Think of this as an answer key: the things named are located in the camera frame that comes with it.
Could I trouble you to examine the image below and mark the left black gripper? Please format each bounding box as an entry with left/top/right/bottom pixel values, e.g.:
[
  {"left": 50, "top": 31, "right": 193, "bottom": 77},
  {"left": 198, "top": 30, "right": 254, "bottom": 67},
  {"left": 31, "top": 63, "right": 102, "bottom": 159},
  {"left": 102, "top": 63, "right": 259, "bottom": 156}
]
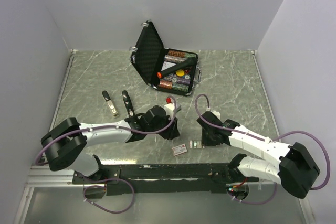
[{"left": 147, "top": 112, "right": 180, "bottom": 140}]

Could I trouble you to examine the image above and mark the black marker orange cap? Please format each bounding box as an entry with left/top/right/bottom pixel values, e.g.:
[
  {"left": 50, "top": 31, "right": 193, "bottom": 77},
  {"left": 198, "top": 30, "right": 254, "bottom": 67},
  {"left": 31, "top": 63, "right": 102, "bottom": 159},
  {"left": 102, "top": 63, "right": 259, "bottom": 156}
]
[{"left": 156, "top": 57, "right": 197, "bottom": 79}]

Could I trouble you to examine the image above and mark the black poker chip case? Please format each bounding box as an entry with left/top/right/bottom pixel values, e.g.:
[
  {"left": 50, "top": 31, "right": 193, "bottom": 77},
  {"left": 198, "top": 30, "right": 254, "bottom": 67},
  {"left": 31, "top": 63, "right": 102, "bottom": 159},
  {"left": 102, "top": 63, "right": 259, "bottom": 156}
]
[{"left": 129, "top": 20, "right": 201, "bottom": 96}]

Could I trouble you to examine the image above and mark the black stapler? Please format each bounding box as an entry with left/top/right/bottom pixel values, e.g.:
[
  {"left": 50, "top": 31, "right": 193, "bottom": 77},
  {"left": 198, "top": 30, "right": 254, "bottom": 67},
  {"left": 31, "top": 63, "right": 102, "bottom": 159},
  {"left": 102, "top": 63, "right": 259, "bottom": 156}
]
[{"left": 122, "top": 90, "right": 134, "bottom": 118}]

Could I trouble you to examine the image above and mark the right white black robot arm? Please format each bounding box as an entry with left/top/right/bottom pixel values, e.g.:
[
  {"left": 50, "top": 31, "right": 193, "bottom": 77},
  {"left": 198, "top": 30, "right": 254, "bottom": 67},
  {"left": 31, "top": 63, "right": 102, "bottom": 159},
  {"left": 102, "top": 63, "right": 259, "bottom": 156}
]
[{"left": 197, "top": 111, "right": 320, "bottom": 199}]

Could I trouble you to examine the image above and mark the yellow poker chip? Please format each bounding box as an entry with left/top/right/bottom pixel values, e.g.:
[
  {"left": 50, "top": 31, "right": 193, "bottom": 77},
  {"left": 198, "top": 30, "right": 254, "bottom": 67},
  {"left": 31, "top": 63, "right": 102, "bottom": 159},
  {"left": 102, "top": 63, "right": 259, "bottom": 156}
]
[{"left": 175, "top": 69, "right": 185, "bottom": 77}]

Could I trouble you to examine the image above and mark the aluminium rail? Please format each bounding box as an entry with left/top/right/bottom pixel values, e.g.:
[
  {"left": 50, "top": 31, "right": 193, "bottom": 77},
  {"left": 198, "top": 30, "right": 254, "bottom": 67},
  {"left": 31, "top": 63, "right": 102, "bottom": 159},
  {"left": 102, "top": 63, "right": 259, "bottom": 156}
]
[{"left": 26, "top": 166, "right": 74, "bottom": 187}]

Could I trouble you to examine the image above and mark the striped staple strip pack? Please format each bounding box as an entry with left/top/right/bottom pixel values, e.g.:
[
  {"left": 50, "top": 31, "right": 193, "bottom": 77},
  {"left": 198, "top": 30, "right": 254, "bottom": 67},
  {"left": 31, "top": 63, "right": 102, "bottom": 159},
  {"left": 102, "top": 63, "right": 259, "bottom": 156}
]
[{"left": 190, "top": 140, "right": 204, "bottom": 149}]

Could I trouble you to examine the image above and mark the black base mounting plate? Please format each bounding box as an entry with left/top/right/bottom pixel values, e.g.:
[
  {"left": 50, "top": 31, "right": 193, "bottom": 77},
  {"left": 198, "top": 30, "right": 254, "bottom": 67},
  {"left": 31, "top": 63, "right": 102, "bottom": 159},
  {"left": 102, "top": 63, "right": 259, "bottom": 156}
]
[{"left": 72, "top": 163, "right": 259, "bottom": 196}]

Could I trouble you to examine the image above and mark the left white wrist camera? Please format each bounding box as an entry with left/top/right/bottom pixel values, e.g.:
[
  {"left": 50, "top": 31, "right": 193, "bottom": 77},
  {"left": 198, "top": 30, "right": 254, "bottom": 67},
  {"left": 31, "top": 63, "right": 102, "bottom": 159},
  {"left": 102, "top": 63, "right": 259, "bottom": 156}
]
[{"left": 163, "top": 98, "right": 181, "bottom": 117}]

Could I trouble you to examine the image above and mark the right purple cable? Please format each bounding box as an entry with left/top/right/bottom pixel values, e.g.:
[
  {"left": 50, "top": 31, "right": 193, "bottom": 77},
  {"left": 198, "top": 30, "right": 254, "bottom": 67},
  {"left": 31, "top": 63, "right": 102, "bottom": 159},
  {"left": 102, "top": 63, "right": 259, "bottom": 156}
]
[{"left": 194, "top": 93, "right": 331, "bottom": 205}]

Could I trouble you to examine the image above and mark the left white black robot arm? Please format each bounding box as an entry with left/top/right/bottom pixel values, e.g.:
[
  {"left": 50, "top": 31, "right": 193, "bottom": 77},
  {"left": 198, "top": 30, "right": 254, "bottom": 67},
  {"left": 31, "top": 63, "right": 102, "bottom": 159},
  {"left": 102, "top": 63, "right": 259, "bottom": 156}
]
[{"left": 41, "top": 103, "right": 181, "bottom": 183}]

